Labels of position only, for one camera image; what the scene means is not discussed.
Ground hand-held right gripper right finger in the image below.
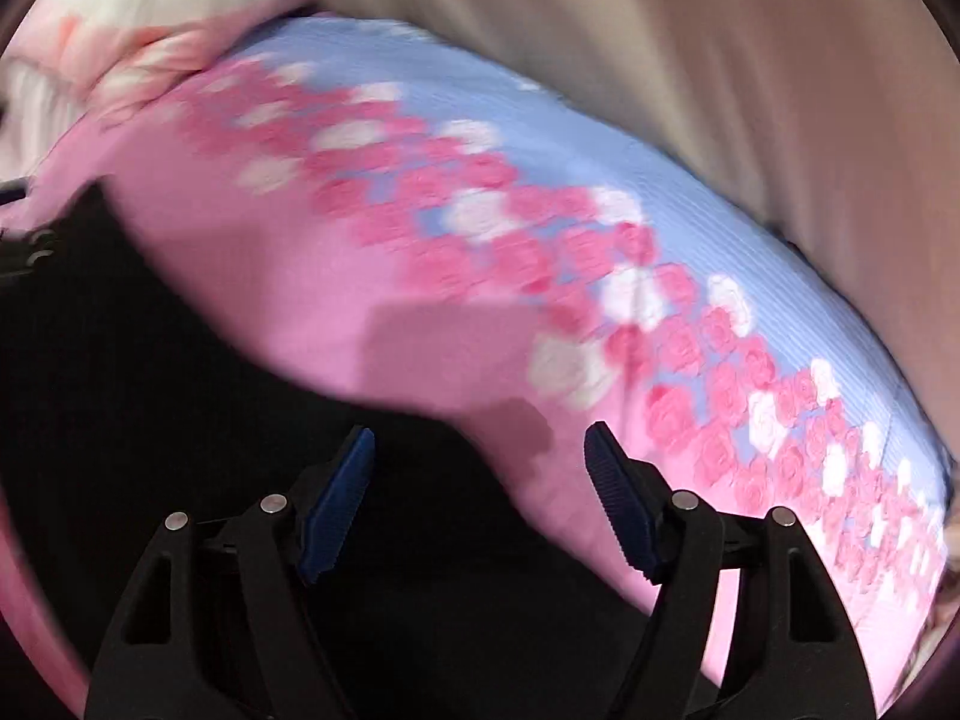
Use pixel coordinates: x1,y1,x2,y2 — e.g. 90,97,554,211
583,422,877,720

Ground black pants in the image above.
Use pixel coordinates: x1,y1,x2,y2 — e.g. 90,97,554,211
0,178,665,720

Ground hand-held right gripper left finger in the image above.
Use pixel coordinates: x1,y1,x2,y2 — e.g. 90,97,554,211
84,426,376,720

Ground pink floral bedsheet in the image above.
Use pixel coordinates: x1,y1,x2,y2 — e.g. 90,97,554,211
0,11,957,720

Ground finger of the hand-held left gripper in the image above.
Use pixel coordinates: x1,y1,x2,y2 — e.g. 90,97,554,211
0,227,59,276

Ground beige curtain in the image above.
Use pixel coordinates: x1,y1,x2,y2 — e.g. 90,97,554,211
307,0,960,458

